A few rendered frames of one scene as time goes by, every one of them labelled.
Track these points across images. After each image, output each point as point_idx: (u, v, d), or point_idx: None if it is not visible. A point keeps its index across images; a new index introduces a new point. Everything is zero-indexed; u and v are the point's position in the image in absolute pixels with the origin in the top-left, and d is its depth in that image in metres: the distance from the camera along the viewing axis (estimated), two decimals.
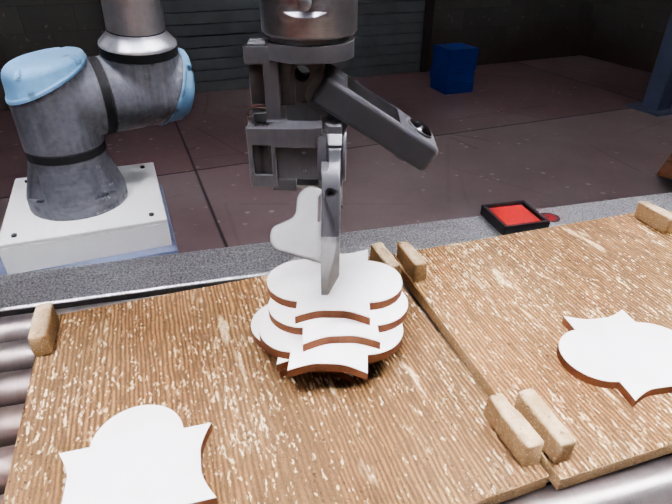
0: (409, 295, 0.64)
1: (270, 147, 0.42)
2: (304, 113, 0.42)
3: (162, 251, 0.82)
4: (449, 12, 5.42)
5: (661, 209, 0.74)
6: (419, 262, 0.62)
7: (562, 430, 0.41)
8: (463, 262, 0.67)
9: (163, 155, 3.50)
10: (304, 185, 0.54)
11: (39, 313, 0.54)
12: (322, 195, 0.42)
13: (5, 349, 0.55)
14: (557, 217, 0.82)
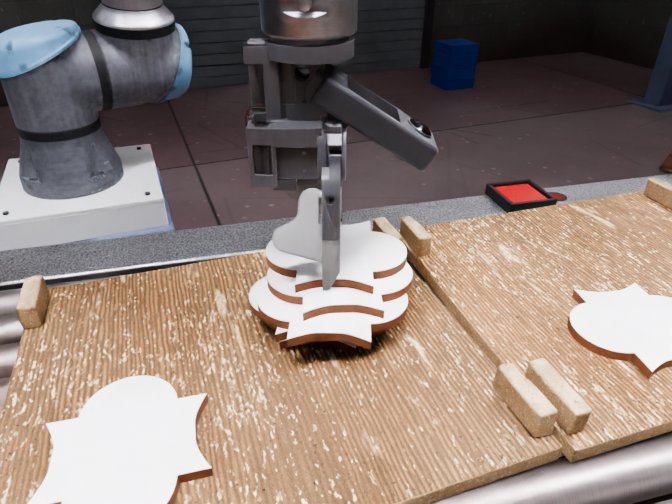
0: (413, 270, 0.62)
1: (270, 147, 0.42)
2: (304, 113, 0.42)
3: (159, 231, 0.80)
4: (450, 8, 5.39)
5: None
6: (424, 235, 0.60)
7: (576, 399, 0.39)
8: (468, 237, 0.65)
9: (162, 150, 3.48)
10: None
11: (28, 285, 0.52)
12: (322, 200, 0.43)
13: None
14: (564, 196, 0.80)
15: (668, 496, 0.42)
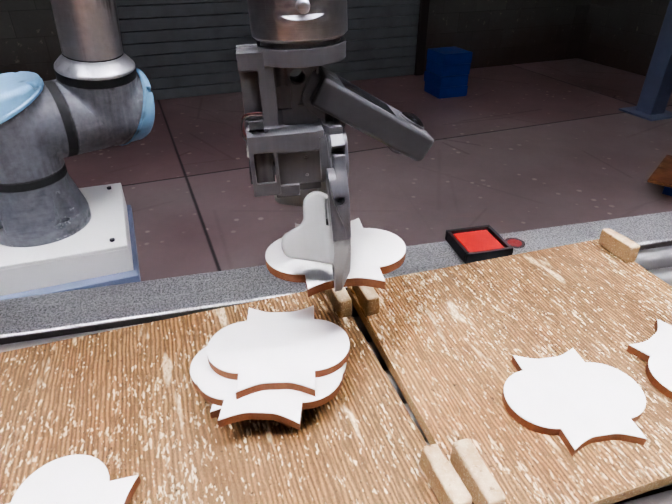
0: (363, 328, 0.63)
1: (271, 154, 0.42)
2: (301, 116, 0.42)
3: (123, 277, 0.81)
4: (444, 15, 5.41)
5: (624, 237, 0.73)
6: (371, 296, 0.61)
7: (492, 486, 0.40)
8: (419, 293, 0.66)
9: (154, 161, 3.49)
10: (293, 201, 0.53)
11: None
12: (330, 201, 0.42)
13: None
14: (522, 242, 0.81)
15: None
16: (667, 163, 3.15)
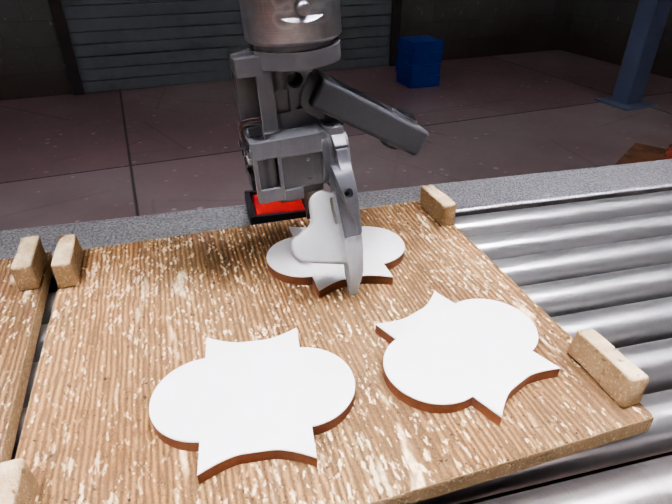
0: None
1: (274, 160, 0.41)
2: (300, 119, 0.42)
3: None
4: (419, 4, 5.25)
5: (442, 194, 0.58)
6: (58, 261, 0.46)
7: None
8: (151, 261, 0.51)
9: (101, 150, 3.34)
10: None
11: None
12: (337, 197, 0.42)
13: None
14: None
15: None
16: (634, 151, 3.00)
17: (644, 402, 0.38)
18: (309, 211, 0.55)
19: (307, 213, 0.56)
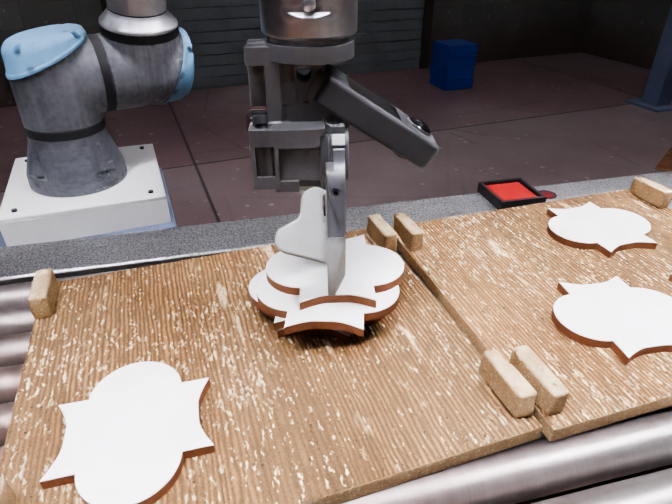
0: (406, 265, 0.65)
1: (272, 149, 0.42)
2: (305, 114, 0.42)
3: (161, 228, 0.82)
4: (449, 9, 5.42)
5: (657, 184, 0.74)
6: (416, 231, 0.63)
7: (555, 382, 0.42)
8: (459, 233, 0.68)
9: (163, 150, 3.51)
10: (299, 186, 0.54)
11: (39, 277, 0.54)
12: (327, 195, 0.42)
13: (5, 314, 0.56)
14: (553, 194, 0.82)
15: (643, 474, 0.45)
16: None
17: None
18: (325, 208, 0.56)
19: (323, 210, 0.56)
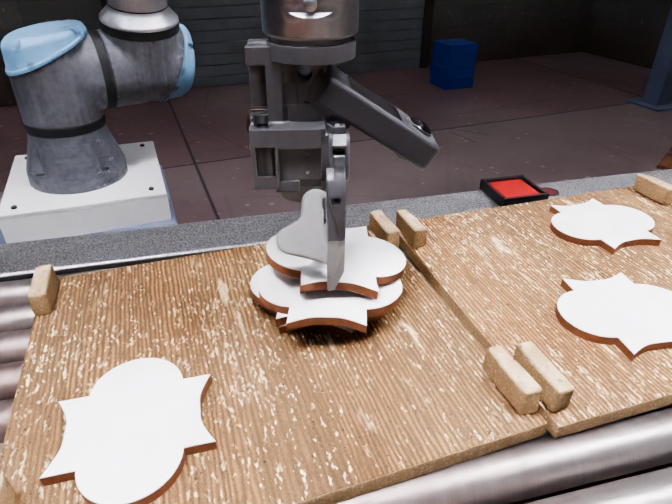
0: None
1: (273, 149, 0.42)
2: (306, 114, 0.42)
3: (162, 225, 0.82)
4: (449, 8, 5.42)
5: (660, 180, 0.74)
6: (418, 227, 0.62)
7: (560, 378, 0.41)
8: (462, 230, 0.67)
9: (163, 149, 3.50)
10: (300, 198, 0.53)
11: (39, 274, 0.54)
12: (327, 201, 0.43)
13: (5, 311, 0.56)
14: (556, 191, 0.82)
15: (648, 472, 0.44)
16: None
17: None
18: (325, 221, 0.54)
19: (324, 224, 0.55)
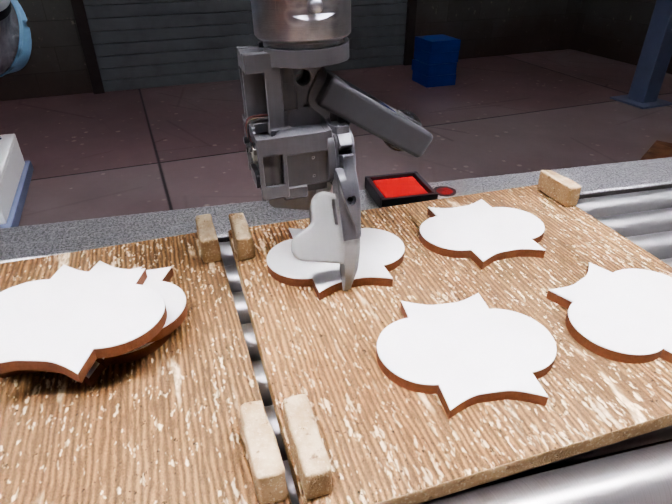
0: (237, 277, 0.52)
1: (279, 157, 0.41)
2: (306, 117, 0.42)
3: None
4: (433, 4, 5.30)
5: (564, 178, 0.62)
6: (242, 235, 0.50)
7: (316, 453, 0.29)
8: None
9: (128, 148, 3.38)
10: (287, 204, 0.52)
11: None
12: (340, 201, 0.42)
13: None
14: (453, 190, 0.70)
15: None
16: (656, 148, 3.05)
17: None
18: None
19: None
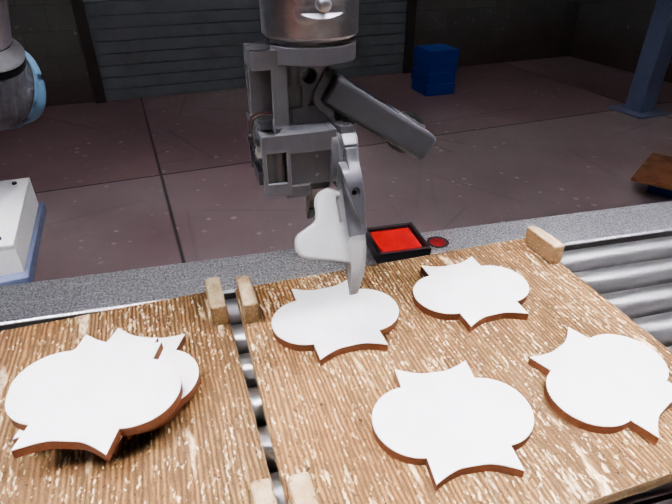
0: (244, 337, 0.57)
1: (283, 154, 0.41)
2: (311, 116, 0.42)
3: (10, 279, 0.74)
4: (432, 12, 5.34)
5: (549, 235, 0.66)
6: (249, 301, 0.54)
7: None
8: None
9: (130, 159, 3.42)
10: None
11: None
12: (344, 195, 0.42)
13: None
14: (446, 241, 0.74)
15: None
16: (652, 161, 3.09)
17: None
18: (310, 210, 0.55)
19: (308, 212, 0.56)
